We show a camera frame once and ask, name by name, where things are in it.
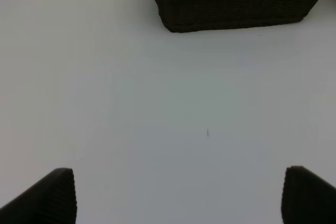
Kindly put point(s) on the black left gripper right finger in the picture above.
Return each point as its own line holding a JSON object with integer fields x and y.
{"x": 306, "y": 197}

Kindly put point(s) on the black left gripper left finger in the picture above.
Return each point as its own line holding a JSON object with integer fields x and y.
{"x": 51, "y": 200}

